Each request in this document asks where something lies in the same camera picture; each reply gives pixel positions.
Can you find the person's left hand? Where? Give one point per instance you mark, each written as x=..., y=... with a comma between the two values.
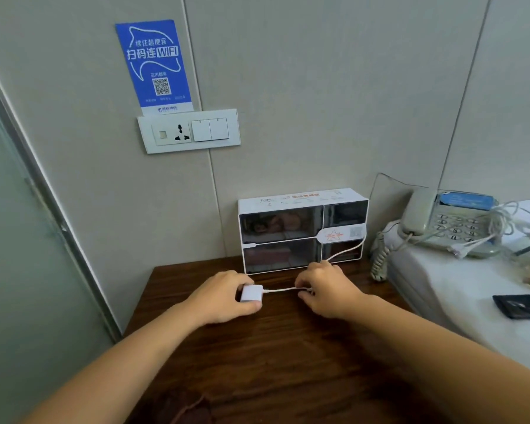
x=216, y=298

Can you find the person's right hand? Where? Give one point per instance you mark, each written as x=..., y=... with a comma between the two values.
x=333, y=289

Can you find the person's right thumb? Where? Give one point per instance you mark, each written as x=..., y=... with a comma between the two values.
x=310, y=299

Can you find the person's left thumb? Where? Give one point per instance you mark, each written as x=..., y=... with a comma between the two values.
x=246, y=306

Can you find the white charger adapter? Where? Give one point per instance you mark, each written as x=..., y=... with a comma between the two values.
x=251, y=294

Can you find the person's left forearm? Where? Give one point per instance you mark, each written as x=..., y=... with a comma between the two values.
x=128, y=366

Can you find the person's right forearm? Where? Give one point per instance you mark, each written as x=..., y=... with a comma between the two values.
x=446, y=362

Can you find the white compartment vending box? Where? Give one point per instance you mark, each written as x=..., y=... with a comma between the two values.
x=291, y=233

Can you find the grey telephone handset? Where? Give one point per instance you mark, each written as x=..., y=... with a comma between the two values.
x=418, y=211

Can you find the thin grey telephone line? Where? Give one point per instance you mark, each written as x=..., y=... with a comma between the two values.
x=386, y=178

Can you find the grey desk telephone base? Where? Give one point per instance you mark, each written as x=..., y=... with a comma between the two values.
x=463, y=225

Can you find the black smartphone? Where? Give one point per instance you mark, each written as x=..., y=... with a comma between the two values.
x=521, y=306

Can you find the frosted glass door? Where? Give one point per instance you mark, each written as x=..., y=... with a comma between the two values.
x=22, y=282

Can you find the white socket and switch panel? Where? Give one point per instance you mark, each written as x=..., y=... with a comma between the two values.
x=187, y=131

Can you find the blue wall sign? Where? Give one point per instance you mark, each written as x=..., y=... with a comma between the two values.
x=157, y=66

